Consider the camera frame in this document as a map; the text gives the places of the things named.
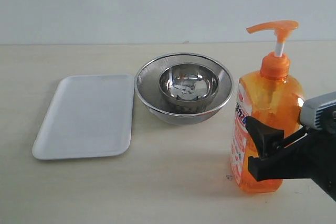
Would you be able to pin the orange pump soap bottle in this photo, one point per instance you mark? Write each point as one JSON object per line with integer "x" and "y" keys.
{"x": 272, "y": 96}

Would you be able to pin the steel mesh colander bowl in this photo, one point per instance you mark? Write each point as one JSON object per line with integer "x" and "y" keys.
{"x": 147, "y": 89}

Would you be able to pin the small stainless steel bowl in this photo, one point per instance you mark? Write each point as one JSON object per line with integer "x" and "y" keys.
{"x": 188, "y": 84}

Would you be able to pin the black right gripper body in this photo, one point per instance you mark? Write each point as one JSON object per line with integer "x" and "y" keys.
{"x": 322, "y": 157}

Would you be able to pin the white rectangular plastic tray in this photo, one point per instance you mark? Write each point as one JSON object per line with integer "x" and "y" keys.
{"x": 89, "y": 116}

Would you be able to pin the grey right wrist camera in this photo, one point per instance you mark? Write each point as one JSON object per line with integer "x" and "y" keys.
{"x": 312, "y": 109}

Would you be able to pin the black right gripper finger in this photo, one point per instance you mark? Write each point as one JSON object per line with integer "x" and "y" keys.
{"x": 273, "y": 165}
{"x": 266, "y": 139}

